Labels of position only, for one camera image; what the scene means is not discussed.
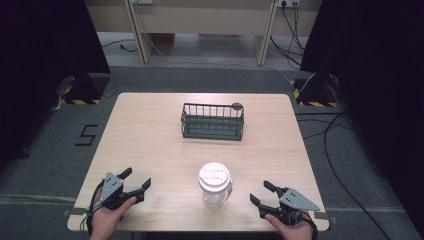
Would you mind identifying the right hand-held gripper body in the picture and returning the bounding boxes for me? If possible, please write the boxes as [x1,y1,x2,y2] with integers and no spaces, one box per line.
[263,187,322,227]

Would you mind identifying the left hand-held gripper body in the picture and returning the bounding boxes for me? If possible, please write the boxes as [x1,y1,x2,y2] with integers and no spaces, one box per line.
[96,171,138,212]

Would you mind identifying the person's right hand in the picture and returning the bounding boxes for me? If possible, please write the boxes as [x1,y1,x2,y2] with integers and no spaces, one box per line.
[264,209,316,240]

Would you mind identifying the person's left hand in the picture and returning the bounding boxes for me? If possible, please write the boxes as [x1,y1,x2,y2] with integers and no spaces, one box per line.
[89,188,138,240]

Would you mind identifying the grey floor tape strip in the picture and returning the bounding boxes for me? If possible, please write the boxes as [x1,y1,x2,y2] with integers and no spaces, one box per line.
[62,207,86,217]
[314,211,338,225]

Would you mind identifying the clear cup with white lid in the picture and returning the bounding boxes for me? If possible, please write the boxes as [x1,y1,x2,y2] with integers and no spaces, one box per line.
[197,161,234,210]

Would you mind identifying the stand base with striped tape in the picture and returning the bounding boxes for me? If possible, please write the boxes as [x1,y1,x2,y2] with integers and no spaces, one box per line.
[289,71,340,109]
[55,73,111,106]

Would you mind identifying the black curtain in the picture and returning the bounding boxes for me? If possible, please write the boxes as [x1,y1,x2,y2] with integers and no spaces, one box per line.
[299,0,424,231]
[0,0,112,169]

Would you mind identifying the beige wooden desk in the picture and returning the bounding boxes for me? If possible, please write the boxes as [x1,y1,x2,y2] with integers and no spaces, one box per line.
[83,0,323,67]

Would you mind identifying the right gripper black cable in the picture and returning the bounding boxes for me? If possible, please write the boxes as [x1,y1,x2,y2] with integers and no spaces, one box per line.
[298,209,319,240]

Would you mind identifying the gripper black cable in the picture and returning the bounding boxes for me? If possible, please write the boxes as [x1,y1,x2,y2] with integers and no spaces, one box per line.
[84,179,105,238]
[298,209,319,240]

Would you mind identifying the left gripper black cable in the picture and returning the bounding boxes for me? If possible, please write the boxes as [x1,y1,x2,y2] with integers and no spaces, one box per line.
[84,179,105,238]

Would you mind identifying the long black floor cable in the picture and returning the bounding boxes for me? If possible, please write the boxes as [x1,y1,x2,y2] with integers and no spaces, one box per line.
[294,111,392,240]

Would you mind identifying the black wire basket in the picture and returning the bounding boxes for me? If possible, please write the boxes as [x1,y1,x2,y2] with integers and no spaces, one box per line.
[180,102,245,142]

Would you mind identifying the short black floor cable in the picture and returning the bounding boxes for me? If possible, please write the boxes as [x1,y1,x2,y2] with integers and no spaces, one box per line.
[100,38,138,54]

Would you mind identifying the black socket cables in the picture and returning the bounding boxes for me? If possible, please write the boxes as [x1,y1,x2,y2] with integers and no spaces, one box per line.
[269,3,307,69]

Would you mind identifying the white wall socket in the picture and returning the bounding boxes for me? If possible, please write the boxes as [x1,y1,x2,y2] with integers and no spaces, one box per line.
[276,0,301,9]

